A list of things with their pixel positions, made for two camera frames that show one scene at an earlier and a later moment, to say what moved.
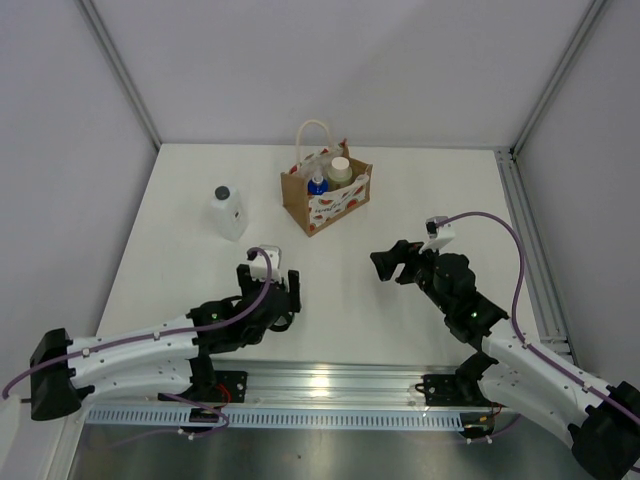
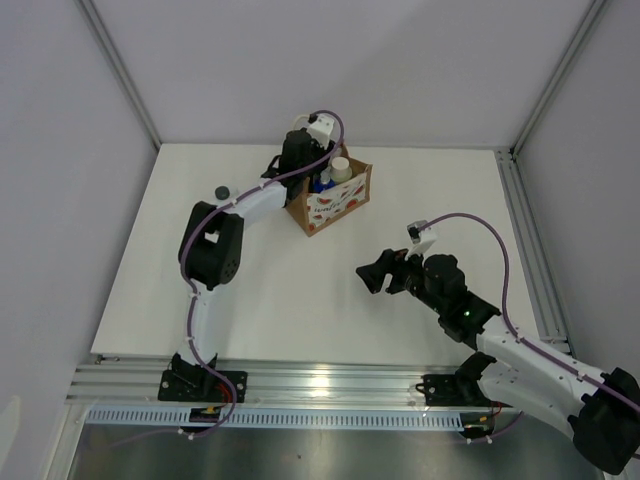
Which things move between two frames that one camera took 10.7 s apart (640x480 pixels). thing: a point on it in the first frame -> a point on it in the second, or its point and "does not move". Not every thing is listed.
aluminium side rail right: (545, 300) does not move
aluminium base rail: (405, 392) does not move
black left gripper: (245, 280) -> (319, 150)
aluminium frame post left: (116, 62) does not move
